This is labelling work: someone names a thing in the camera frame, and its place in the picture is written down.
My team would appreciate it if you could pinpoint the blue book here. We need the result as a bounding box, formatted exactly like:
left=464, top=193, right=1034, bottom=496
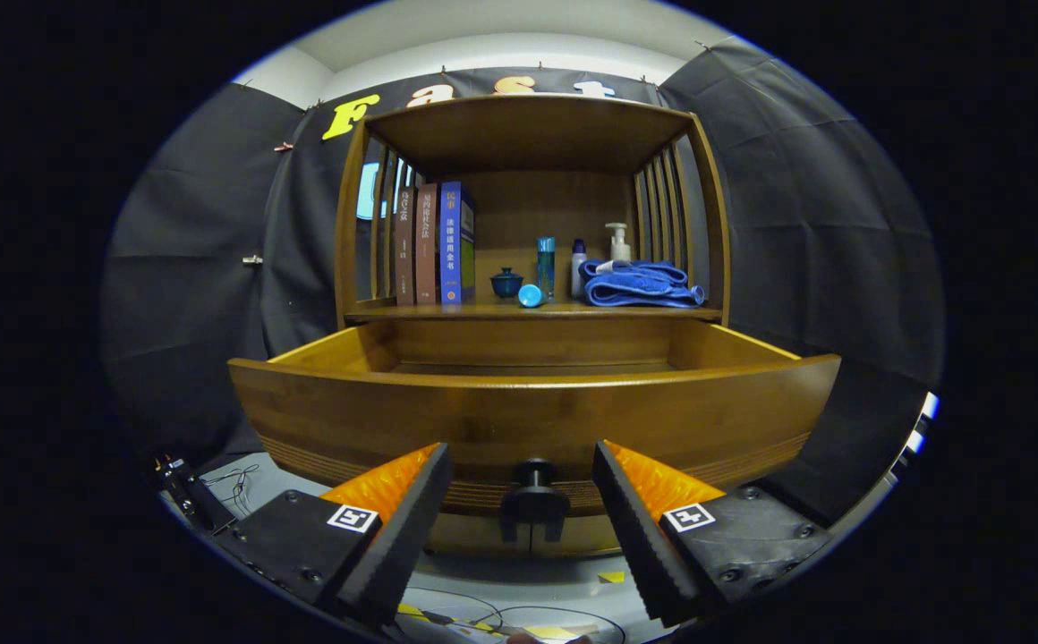
left=438, top=181, right=477, bottom=305

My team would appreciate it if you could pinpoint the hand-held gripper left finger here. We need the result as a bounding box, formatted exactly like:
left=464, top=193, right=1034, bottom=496
left=215, top=442, right=454, bottom=627

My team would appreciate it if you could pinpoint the white panel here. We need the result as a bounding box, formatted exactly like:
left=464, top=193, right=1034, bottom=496
left=893, top=392, right=940, bottom=477

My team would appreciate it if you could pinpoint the yellow black striped tape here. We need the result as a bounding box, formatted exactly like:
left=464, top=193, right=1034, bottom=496
left=396, top=602, right=578, bottom=641

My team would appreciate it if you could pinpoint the blue folded towel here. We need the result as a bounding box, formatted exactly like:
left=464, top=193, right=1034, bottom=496
left=579, top=259, right=706, bottom=309

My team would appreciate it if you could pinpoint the wooden drawer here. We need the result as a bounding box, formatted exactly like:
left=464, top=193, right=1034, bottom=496
left=228, top=318, right=842, bottom=521

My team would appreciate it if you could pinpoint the black floor cable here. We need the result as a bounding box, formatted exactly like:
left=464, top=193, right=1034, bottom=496
left=403, top=586, right=627, bottom=641

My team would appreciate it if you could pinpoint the wooden cabinet door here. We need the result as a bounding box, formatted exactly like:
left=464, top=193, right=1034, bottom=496
left=532, top=514, right=629, bottom=558
left=428, top=517, right=532, bottom=556

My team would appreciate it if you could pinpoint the thin white wire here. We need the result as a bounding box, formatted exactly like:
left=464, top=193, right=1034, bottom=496
left=200, top=463, right=261, bottom=507

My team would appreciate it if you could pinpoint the wooden cabinet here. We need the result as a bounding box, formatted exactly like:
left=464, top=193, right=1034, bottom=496
left=334, top=92, right=733, bottom=560

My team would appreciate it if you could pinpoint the black floor device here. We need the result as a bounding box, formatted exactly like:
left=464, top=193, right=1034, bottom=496
left=157, top=457, right=239, bottom=536

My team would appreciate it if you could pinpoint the reddish brown book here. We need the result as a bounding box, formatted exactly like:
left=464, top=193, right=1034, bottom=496
left=415, top=183, right=441, bottom=305

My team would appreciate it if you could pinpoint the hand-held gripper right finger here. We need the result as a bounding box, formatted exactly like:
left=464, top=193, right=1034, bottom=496
left=592, top=439, right=833, bottom=627

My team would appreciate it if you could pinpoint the black backdrop cloth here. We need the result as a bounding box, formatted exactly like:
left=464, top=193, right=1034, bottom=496
left=98, top=36, right=945, bottom=529

